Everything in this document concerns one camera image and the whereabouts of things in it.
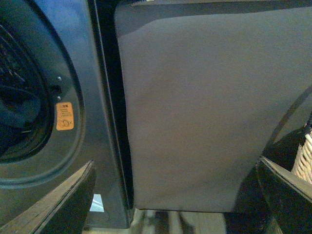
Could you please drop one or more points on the orange warning sticker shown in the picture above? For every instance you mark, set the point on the orange warning sticker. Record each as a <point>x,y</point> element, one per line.
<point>65,116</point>

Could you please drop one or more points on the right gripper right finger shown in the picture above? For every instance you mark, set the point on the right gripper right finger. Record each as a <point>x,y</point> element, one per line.
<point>288,197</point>

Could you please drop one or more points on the grey front-load washing machine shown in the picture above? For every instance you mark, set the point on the grey front-load washing machine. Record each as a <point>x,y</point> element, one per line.
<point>50,52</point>

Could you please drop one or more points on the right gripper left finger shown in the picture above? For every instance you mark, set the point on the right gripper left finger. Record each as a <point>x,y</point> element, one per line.
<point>62,211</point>

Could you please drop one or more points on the white woven rope basket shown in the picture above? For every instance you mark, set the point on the white woven rope basket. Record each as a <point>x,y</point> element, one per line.
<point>302,167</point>

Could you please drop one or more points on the white tape label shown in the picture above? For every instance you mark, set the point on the white tape label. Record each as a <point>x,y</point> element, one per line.
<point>97,205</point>

